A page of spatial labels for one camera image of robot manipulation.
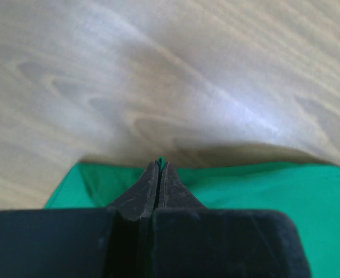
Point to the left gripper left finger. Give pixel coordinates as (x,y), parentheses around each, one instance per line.
(79,242)

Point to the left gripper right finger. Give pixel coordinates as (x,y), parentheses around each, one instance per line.
(189,240)

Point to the green t shirt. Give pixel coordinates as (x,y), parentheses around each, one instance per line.
(308,193)

